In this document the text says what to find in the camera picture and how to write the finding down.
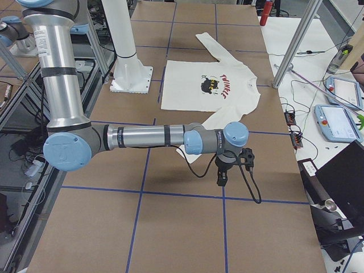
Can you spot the upper orange circuit board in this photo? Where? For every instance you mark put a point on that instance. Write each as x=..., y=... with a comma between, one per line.
x=290, y=118

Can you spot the near teach pendant tablet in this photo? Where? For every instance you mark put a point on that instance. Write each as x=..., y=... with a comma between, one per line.
x=336, y=124

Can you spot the black box white label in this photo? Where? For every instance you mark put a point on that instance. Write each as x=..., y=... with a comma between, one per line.
x=308, y=170

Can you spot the lower orange circuit board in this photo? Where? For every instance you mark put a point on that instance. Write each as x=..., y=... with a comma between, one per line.
x=296, y=139

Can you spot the cream long-sleeve cat shirt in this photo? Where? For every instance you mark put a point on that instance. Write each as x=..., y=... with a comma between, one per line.
x=226, y=87

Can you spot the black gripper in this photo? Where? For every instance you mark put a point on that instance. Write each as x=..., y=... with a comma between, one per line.
x=222, y=166

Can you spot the aluminium frame post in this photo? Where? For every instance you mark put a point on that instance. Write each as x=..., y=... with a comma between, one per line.
x=298, y=36

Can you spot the red cylindrical bottle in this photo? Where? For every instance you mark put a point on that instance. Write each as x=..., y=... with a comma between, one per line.
x=266, y=12

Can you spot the black monitor on stand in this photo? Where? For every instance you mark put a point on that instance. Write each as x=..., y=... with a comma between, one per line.
x=342, y=179

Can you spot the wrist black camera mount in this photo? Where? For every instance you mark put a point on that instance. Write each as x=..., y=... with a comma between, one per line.
x=247, y=159

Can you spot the far teach pendant tablet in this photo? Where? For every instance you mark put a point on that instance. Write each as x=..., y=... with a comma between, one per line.
x=345, y=91

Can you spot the clear water bottle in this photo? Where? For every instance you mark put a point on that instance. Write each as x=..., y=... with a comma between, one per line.
x=339, y=58

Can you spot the teach pendant tablet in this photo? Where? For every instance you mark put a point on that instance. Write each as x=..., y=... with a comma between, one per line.
x=336, y=124
x=345, y=91

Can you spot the orange circuit board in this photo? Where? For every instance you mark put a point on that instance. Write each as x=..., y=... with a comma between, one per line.
x=296, y=139
x=290, y=118

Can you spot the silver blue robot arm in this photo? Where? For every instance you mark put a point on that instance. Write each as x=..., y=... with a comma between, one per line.
x=12, y=30
x=73, y=140

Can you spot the white central pedestal column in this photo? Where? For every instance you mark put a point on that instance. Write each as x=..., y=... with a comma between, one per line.
x=129, y=75

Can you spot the metal reacher grabber tool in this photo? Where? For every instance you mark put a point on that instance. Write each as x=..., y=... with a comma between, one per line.
x=324, y=91

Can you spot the green strap smartwatch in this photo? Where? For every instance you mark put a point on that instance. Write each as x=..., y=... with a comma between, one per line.
x=308, y=52

